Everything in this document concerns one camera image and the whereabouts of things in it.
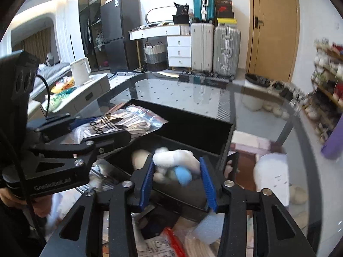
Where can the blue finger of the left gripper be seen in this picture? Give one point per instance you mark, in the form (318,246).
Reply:
(109,141)
(79,121)

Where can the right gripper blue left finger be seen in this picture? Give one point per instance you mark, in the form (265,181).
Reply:
(143,182)

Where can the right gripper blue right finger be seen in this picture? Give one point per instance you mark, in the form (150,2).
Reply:
(216,195)

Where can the adidas bag with laces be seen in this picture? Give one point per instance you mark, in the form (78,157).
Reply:
(136,120)

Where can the white and blue plush toy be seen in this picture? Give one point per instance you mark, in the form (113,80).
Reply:
(179,166)

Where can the person's left hand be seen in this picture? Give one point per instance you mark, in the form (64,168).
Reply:
(42,206)

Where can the grey side cabinet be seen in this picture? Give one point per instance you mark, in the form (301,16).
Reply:
(71,103)

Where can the white electric kettle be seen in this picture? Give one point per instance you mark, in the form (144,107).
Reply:
(80,71)

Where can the white packet with red edges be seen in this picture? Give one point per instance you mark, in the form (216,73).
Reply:
(165,244)

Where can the anime printed desk mat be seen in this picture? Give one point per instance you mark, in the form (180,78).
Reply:
(240,150)

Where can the beige slipper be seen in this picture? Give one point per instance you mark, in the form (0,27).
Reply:
(298,195)

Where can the woven laundry basket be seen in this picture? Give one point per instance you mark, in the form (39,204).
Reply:
(156,56)

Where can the black refrigerator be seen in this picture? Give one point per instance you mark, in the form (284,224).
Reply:
(119,17)

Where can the white dresser with drawers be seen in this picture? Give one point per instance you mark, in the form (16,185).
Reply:
(178,42)

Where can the oval mirror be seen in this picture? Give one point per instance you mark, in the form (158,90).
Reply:
(160,15)

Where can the purple bag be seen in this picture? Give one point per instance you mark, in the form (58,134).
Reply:
(332,148)

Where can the black glass cabinet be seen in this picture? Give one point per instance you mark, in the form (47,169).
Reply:
(92,33)

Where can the white suitcase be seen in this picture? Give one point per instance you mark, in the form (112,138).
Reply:
(202,36)

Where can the black bag on dresser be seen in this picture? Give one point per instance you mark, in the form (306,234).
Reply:
(181,16)

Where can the shoe rack with shoes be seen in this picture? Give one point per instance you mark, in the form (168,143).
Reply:
(324,103)

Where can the silver suitcase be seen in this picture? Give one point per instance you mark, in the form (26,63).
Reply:
(226,51)

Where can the teal suitcase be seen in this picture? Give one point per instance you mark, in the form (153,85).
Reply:
(204,10)

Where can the stack of shoe boxes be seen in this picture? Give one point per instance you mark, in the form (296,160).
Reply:
(224,12)

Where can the wooden door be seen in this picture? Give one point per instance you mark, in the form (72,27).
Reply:
(273,38)

